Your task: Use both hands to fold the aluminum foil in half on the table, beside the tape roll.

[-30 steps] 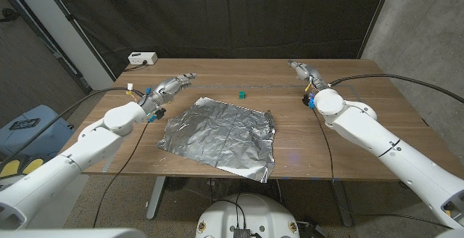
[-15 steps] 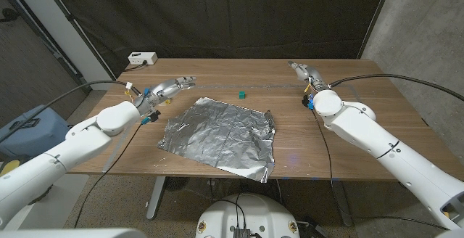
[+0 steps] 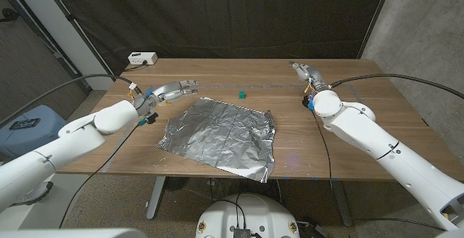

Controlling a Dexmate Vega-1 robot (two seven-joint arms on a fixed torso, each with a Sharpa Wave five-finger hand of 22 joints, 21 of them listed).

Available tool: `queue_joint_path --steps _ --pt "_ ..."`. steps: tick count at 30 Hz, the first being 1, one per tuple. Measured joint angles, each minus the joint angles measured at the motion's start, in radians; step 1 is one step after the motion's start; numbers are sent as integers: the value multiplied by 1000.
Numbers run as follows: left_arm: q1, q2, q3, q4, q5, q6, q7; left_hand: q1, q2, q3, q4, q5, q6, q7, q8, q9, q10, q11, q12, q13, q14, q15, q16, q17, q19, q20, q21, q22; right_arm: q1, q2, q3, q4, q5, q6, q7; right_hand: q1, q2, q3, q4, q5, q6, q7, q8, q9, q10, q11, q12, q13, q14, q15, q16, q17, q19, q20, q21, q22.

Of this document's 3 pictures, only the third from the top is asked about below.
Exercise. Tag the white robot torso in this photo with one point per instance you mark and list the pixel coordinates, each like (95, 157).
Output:
(250, 212)

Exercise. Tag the black backdrop curtain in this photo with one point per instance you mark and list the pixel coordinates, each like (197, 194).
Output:
(217, 13)

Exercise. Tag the small green cube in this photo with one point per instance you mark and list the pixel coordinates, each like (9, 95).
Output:
(241, 95)

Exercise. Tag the black flat device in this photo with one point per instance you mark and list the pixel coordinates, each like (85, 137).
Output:
(24, 123)

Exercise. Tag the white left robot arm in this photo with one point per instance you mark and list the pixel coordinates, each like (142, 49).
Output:
(72, 133)

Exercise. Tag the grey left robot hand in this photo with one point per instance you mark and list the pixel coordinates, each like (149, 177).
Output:
(163, 93)

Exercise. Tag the dark door frame rail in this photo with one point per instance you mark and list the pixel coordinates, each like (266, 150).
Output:
(69, 66)

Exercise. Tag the white power box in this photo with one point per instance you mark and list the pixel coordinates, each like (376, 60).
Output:
(142, 58)

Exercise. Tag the blue plastic container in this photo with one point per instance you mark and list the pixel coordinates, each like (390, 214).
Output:
(32, 140)

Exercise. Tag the black backdrop stand pole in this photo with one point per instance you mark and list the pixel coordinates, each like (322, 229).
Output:
(74, 21)
(377, 13)

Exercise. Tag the crinkled aluminum foil sheet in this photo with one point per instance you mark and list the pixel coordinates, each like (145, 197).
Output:
(224, 136)

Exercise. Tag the black round floor object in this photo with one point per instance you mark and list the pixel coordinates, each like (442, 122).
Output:
(176, 183)

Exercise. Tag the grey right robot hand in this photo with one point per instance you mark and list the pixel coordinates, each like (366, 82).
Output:
(313, 76)

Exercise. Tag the grey table leg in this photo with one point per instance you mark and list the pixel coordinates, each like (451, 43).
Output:
(156, 198)
(342, 203)

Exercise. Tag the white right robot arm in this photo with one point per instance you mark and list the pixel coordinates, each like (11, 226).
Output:
(380, 140)

